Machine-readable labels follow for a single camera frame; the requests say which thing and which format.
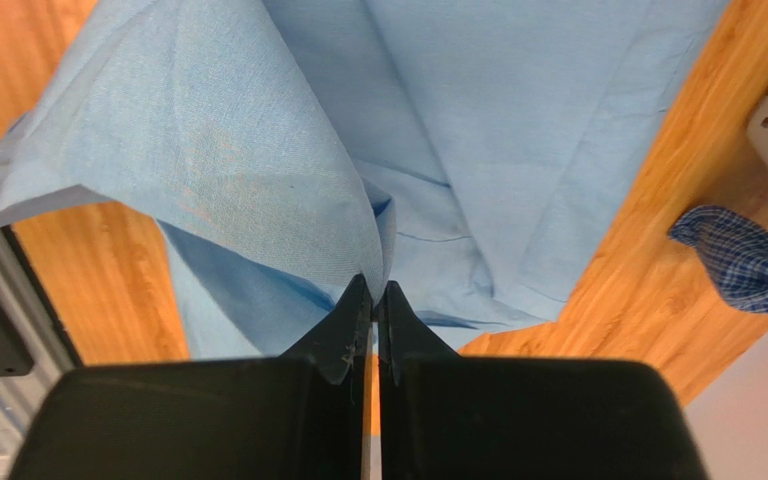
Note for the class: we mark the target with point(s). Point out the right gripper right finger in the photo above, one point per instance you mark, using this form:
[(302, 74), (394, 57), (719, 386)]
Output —
[(447, 416)]

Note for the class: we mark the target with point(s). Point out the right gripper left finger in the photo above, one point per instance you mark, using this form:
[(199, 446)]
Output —
[(300, 415)]

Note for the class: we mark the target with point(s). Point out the light blue long sleeve shirt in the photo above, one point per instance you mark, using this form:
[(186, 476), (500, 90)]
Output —
[(475, 152)]

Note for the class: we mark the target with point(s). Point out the dark blue checkered shirt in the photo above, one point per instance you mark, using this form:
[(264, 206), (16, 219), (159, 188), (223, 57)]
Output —
[(733, 249)]

